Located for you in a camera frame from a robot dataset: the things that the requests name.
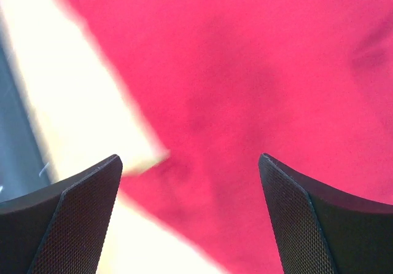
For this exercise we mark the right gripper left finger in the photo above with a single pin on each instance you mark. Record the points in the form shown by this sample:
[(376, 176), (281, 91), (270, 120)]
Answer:
[(61, 228)]

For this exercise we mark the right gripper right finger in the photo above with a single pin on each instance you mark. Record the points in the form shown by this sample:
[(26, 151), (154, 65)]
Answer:
[(321, 229)]

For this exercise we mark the dark red t-shirt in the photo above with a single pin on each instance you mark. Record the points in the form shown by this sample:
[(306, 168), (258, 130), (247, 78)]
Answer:
[(223, 81)]

